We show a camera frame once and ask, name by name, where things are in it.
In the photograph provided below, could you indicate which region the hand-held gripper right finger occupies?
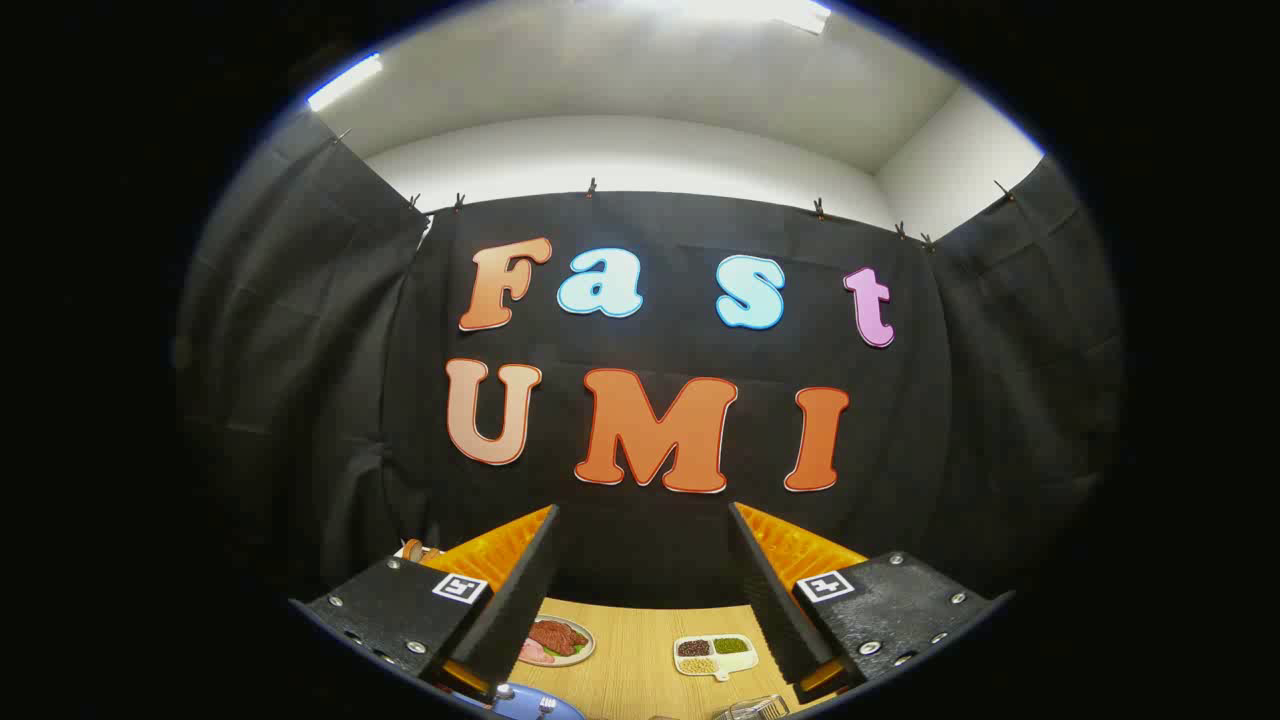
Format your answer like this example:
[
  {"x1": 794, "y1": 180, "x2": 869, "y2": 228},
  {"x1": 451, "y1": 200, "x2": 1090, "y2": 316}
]
[{"x1": 727, "y1": 502, "x2": 1015, "y2": 701}]

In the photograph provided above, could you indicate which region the blue plate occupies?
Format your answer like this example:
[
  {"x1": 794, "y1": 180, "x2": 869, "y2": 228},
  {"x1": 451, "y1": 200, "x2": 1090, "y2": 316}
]
[{"x1": 478, "y1": 684, "x2": 587, "y2": 720}]

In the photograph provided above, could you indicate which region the oval plate with meat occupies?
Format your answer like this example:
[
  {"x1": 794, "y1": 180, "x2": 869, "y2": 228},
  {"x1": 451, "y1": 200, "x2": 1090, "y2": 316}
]
[{"x1": 517, "y1": 615, "x2": 597, "y2": 668}]

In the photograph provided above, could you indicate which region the black backdrop cloth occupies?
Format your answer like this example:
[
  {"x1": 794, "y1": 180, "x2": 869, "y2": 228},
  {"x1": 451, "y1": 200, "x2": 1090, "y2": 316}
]
[{"x1": 175, "y1": 105, "x2": 1126, "y2": 641}]

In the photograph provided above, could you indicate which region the metal wire basket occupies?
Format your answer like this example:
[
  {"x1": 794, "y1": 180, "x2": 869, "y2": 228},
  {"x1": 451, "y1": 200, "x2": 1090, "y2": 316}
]
[{"x1": 712, "y1": 694, "x2": 791, "y2": 720}]

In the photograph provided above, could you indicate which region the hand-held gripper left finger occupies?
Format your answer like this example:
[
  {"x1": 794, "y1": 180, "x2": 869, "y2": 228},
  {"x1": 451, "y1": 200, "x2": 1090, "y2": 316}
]
[{"x1": 288, "y1": 504, "x2": 561, "y2": 701}]

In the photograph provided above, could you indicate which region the white divided dish of beans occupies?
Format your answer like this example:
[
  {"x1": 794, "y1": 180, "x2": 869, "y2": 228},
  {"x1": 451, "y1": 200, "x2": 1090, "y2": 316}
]
[{"x1": 673, "y1": 634, "x2": 758, "y2": 682}]

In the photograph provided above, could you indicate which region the row of cloth clips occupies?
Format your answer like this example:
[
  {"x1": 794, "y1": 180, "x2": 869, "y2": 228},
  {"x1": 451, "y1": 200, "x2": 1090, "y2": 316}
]
[{"x1": 333, "y1": 127, "x2": 1016, "y2": 251}]

